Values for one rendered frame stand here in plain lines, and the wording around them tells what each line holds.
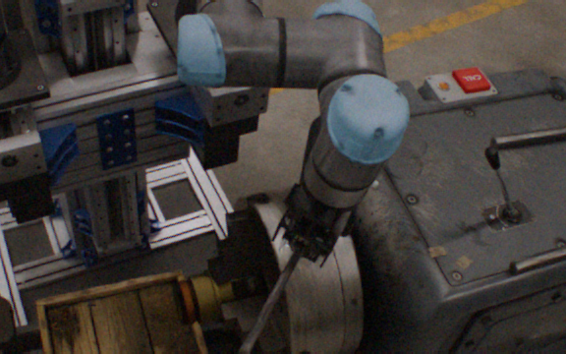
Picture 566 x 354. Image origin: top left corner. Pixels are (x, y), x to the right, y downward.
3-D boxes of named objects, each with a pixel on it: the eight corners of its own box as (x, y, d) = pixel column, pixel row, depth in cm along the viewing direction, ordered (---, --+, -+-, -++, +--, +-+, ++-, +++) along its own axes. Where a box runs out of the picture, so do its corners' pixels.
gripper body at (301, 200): (267, 242, 86) (285, 198, 75) (298, 189, 90) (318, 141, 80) (321, 271, 85) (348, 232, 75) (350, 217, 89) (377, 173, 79)
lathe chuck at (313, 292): (266, 230, 141) (297, 151, 114) (315, 377, 128) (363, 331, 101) (224, 239, 139) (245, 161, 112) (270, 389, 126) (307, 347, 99)
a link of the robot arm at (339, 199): (328, 119, 76) (394, 154, 75) (319, 141, 80) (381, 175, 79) (299, 170, 72) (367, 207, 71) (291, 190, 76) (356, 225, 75)
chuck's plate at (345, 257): (283, 226, 142) (316, 148, 115) (332, 372, 129) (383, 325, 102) (266, 230, 141) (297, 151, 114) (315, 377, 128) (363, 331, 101)
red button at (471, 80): (474, 73, 137) (477, 66, 135) (488, 93, 133) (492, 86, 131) (449, 77, 135) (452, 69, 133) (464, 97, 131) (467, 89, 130)
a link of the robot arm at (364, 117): (408, 67, 67) (422, 141, 63) (375, 126, 76) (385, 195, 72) (330, 60, 66) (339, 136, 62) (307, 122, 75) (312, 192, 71)
